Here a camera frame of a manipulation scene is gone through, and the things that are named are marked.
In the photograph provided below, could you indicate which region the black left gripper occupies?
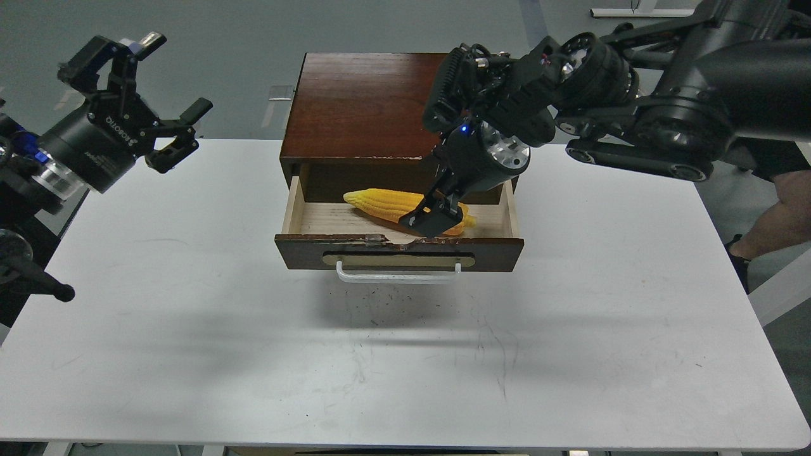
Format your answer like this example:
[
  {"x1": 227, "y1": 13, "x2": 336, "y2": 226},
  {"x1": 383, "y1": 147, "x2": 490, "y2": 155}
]
[{"x1": 38, "y1": 32, "x2": 214, "y2": 193}]

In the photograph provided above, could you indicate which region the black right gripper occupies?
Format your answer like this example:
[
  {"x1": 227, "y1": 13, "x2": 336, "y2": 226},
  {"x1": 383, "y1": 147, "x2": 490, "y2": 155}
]
[{"x1": 398, "y1": 120, "x2": 530, "y2": 238}]

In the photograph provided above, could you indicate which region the yellow corn cob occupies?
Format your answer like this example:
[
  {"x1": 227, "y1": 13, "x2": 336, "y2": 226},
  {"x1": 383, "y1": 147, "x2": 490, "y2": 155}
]
[{"x1": 343, "y1": 188, "x2": 477, "y2": 236}]

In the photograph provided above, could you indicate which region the wooden drawer with white handle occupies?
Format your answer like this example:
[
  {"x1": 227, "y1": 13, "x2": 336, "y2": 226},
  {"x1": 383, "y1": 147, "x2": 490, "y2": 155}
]
[{"x1": 275, "y1": 177, "x2": 524, "y2": 274}]

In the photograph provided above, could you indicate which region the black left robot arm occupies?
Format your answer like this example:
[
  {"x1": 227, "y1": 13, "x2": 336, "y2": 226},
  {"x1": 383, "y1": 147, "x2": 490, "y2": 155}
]
[{"x1": 1, "y1": 32, "x2": 214, "y2": 328}]

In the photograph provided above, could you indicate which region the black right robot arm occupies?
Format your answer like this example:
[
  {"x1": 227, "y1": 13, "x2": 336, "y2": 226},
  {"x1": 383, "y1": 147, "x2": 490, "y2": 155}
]
[{"x1": 398, "y1": 1, "x2": 809, "y2": 238}]

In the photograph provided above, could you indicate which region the dark wooden drawer cabinet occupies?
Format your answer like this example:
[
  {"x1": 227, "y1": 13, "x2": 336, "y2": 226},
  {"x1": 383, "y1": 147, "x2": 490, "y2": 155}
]
[{"x1": 280, "y1": 53, "x2": 524, "y2": 205}]

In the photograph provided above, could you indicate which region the white table base bar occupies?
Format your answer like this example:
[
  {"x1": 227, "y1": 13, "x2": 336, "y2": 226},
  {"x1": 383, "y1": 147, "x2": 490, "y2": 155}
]
[{"x1": 590, "y1": 5, "x2": 694, "y2": 18}]

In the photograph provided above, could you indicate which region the person in black shorts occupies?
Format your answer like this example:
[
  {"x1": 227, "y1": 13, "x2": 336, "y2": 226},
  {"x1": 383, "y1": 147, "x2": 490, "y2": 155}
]
[{"x1": 725, "y1": 136, "x2": 811, "y2": 295}]

